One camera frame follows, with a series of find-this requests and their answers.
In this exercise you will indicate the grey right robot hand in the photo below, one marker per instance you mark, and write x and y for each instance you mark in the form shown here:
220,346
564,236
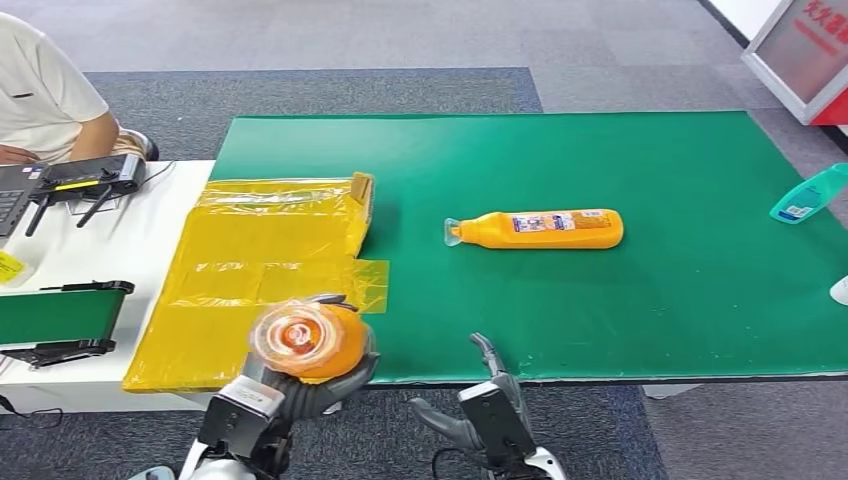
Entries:
444,424

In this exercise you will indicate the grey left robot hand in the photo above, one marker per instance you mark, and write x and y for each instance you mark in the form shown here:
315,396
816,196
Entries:
318,397

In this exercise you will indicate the orange detergent bottle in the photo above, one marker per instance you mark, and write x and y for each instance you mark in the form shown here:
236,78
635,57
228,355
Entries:
311,338
543,237

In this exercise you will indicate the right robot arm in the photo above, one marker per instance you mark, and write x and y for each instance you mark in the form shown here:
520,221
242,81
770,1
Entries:
543,467

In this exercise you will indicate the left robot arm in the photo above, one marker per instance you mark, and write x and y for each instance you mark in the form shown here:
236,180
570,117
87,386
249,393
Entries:
212,469

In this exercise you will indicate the teal plastic bottle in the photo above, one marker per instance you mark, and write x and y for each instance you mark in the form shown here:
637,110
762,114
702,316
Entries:
808,195

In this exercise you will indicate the yellow plastic wrapped cardboard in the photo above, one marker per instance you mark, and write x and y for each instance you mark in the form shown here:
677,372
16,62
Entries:
218,265

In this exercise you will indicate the white table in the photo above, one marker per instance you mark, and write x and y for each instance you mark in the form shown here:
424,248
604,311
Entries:
132,238

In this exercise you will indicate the green table mat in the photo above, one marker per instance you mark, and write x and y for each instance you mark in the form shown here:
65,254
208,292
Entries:
530,166

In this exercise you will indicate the green belt conveyor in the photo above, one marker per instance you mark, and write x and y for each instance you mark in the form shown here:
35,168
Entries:
53,318

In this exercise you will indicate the black office chair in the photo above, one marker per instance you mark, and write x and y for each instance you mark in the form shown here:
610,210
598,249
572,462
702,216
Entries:
154,151

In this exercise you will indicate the black router with antennas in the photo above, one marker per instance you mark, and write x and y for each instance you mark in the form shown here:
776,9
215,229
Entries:
93,175

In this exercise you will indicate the yellow label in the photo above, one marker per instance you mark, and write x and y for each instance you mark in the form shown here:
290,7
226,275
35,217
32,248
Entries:
8,268

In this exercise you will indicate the black laptop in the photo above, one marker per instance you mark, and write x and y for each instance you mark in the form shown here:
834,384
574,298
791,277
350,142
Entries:
13,199

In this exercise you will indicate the person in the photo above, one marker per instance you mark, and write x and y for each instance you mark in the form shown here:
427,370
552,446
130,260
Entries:
40,99

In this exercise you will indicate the white rounded object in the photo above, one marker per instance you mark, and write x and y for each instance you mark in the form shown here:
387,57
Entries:
841,291

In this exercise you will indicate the red and white cabinet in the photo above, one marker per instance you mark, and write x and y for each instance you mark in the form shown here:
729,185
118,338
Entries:
802,53

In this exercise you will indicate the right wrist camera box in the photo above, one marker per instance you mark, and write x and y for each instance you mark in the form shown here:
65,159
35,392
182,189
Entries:
497,424

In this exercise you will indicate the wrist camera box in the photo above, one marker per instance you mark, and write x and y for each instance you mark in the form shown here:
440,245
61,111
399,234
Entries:
497,424
238,417

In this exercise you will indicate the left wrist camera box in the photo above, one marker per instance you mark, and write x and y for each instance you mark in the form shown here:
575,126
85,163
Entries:
238,417

